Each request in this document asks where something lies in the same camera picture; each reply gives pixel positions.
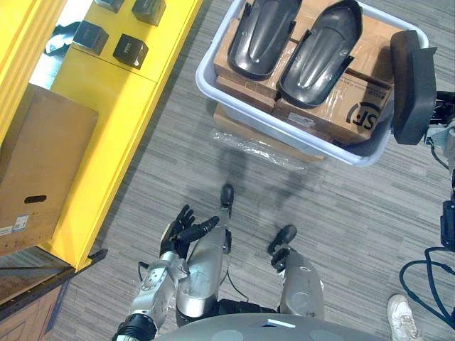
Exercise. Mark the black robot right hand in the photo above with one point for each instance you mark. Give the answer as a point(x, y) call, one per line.
point(445, 108)

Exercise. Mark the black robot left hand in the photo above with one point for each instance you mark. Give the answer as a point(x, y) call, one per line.
point(181, 231)

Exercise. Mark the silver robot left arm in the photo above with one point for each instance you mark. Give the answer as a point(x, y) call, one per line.
point(153, 295)

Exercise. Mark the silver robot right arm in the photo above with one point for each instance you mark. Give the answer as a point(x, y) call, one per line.
point(448, 227)

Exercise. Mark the yellow metal shelf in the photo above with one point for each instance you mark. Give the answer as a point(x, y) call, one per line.
point(117, 89)

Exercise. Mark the silver robot left leg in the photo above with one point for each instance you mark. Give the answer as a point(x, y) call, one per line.
point(202, 270)

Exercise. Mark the silver robot leg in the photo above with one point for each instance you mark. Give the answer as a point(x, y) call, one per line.
point(302, 284)
point(202, 270)

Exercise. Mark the dark robot left foot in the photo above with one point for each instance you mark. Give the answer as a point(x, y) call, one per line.
point(227, 195)

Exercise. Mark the dark robot foot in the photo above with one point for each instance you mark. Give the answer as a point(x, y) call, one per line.
point(284, 236)
point(227, 195)

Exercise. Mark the dark robot right foot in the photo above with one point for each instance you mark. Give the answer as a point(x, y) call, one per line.
point(284, 236)

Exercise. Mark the cardboard box with SF logo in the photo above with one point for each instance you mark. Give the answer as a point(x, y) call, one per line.
point(337, 115)

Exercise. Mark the clear plastic film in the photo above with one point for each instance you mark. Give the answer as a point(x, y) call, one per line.
point(249, 146)

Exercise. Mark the cardboard box wrapped in film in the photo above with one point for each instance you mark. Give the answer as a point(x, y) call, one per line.
point(231, 125)

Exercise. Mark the grey robot torso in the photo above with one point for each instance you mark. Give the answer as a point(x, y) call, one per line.
point(249, 330)

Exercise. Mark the silver robot right leg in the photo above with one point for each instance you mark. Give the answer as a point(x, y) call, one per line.
point(302, 284)

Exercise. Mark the white plastic bin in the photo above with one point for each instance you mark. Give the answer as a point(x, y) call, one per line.
point(249, 114)

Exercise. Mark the flat brown cardboard box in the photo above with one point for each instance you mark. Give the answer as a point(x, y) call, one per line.
point(245, 93)

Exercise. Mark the large brown cardboard box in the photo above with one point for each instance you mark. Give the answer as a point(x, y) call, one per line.
point(46, 152)

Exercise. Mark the brown wooden cabinet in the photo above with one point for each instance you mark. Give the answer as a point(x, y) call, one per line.
point(28, 312)

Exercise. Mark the small black carton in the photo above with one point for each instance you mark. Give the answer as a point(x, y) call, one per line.
point(149, 10)
point(131, 51)
point(108, 4)
point(90, 37)

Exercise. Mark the person's foot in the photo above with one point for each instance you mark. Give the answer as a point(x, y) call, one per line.
point(401, 316)

